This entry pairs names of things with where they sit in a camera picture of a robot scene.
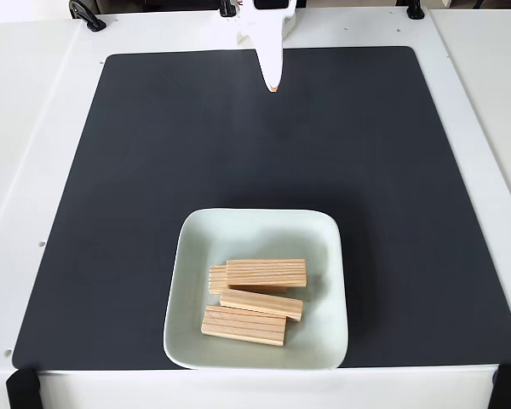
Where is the grooved wooden block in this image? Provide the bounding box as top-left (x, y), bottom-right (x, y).
top-left (225, 258), bottom-right (308, 289)
top-left (200, 304), bottom-right (288, 349)
top-left (219, 288), bottom-right (304, 323)
top-left (208, 263), bottom-right (289, 296)

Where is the pale green square plate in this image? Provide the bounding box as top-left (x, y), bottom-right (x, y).
top-left (163, 207), bottom-right (350, 371)

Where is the black table mat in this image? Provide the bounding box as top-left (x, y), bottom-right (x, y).
top-left (11, 45), bottom-right (511, 371)

